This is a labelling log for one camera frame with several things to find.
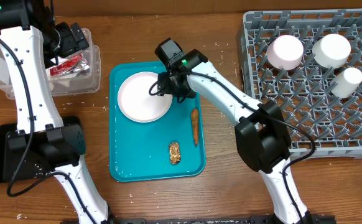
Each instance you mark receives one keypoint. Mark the red snack wrapper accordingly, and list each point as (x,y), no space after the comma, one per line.
(76,64)

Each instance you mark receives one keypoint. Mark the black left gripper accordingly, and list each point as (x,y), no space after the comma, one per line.
(72,45)

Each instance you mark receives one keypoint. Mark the pile of white rice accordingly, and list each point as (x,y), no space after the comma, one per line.
(39,170)

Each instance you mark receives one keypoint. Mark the clear plastic bin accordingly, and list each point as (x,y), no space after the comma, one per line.
(87,81)

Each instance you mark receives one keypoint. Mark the black tray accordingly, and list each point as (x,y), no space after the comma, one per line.
(0,155)

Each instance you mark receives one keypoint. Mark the white bowl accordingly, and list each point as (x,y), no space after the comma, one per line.
(331,50)

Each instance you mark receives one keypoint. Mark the brown granola bar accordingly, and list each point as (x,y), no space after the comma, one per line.
(174,152)

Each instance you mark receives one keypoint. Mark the gray dishwasher rack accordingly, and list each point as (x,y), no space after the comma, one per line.
(305,93)

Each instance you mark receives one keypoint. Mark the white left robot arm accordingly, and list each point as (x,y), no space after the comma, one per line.
(31,42)

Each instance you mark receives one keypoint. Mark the white cup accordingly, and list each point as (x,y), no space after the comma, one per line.
(346,82)

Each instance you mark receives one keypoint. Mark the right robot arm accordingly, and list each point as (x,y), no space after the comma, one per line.
(262,136)

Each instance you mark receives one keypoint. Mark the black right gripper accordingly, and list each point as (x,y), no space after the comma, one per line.
(165,88)

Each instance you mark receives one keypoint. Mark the orange carrot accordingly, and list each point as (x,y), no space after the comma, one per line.
(195,126)

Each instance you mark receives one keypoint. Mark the teal plastic tray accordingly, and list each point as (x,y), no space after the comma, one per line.
(140,151)

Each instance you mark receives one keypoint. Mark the white napkin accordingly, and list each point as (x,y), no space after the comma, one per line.
(61,79)

